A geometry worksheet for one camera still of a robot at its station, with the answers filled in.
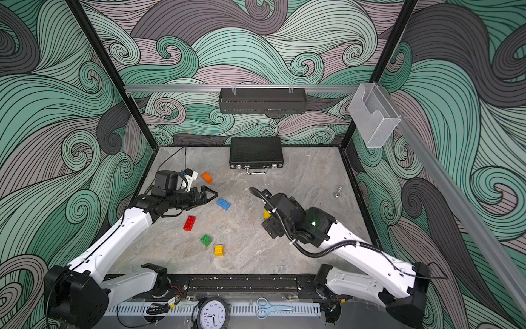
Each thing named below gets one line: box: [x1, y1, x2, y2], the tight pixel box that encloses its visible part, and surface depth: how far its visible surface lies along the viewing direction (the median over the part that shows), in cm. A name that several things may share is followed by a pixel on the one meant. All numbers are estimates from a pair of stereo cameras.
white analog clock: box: [196, 297, 231, 329], surface depth 67 cm
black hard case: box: [229, 136, 285, 175], surface depth 110 cm
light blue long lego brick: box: [216, 197, 232, 211], surface depth 97 cm
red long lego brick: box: [182, 215, 197, 232], surface depth 90 cm
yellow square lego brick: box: [214, 244, 224, 258], surface depth 81 cm
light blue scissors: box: [256, 296, 295, 320], surface depth 71 cm
